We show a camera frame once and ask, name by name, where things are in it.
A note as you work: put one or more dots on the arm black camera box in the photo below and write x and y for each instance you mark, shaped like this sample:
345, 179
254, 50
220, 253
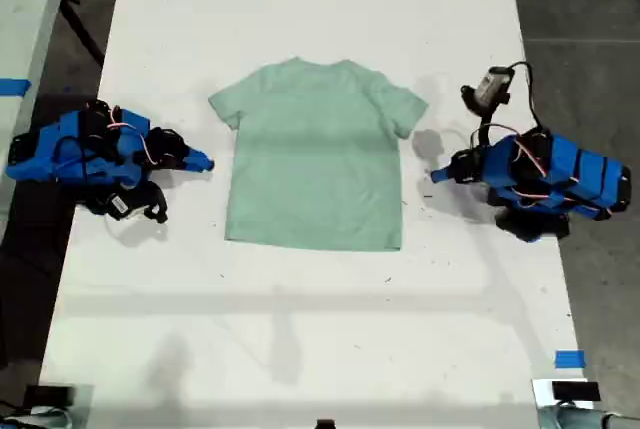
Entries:
487, 86
120, 205

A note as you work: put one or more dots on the grey pipe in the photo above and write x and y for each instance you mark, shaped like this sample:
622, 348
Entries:
580, 419
40, 421

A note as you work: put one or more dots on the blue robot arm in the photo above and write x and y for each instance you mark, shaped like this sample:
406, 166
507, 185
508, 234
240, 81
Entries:
565, 169
65, 149

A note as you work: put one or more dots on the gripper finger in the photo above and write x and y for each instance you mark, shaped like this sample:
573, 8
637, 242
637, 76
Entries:
197, 167
443, 172
197, 155
444, 179

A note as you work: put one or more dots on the blue tape strip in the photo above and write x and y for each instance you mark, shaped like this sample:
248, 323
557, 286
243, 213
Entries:
570, 359
15, 86

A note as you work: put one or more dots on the pale side table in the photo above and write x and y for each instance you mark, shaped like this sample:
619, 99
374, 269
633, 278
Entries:
25, 24

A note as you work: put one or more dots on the black stand leg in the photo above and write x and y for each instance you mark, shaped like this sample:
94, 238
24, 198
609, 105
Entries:
81, 31

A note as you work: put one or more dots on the pale green t-shirt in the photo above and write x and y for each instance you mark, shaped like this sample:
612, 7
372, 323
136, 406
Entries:
315, 164

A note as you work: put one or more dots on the small black box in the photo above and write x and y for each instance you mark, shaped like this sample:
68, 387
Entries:
575, 391
325, 424
50, 395

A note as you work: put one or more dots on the camera black stalk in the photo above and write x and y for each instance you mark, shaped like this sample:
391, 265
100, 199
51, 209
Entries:
484, 124
154, 190

